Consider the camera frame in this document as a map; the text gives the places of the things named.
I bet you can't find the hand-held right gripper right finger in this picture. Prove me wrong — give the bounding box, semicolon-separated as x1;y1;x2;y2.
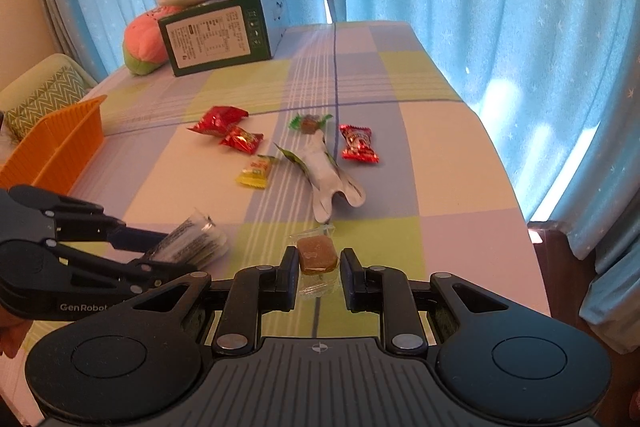
340;248;523;353

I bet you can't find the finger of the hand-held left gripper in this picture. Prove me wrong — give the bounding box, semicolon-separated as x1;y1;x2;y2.
45;242;201;300
7;185;169;254

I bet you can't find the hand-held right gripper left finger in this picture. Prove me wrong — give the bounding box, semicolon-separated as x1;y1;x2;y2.
117;246;301;355

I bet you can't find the brown candy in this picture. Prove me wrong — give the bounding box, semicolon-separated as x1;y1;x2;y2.
290;223;342;298
290;112;333;135

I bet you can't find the clear snack packet dark print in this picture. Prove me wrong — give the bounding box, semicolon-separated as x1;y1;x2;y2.
145;208;231;269

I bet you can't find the long white snack packet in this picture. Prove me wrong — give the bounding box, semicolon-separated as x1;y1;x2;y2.
274;132;367;224

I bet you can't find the yellow candy packet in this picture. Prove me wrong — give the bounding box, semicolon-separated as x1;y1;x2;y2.
236;154;279;190

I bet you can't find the orange plastic basket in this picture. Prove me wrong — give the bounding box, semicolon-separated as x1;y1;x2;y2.
0;95;108;198

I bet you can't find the red candy packet white print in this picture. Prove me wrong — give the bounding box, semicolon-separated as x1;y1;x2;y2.
339;123;381;165

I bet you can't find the checked pastel tablecloth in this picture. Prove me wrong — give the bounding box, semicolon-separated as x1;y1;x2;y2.
0;21;552;343

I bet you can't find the small red candy packet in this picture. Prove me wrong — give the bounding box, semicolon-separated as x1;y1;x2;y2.
219;127;265;154

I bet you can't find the brown candy in green wrapper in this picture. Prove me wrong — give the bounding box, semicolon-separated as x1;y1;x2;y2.
290;112;333;135

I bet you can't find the green chevron cushion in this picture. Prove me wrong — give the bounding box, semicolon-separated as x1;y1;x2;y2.
4;67;88;142

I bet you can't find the pink peach plush toy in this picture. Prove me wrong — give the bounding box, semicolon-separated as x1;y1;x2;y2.
122;4;187;75

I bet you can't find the light green sofa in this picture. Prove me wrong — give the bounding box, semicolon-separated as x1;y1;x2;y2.
0;53;99;148

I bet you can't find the green box with white label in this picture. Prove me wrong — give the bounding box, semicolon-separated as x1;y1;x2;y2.
159;0;273;78

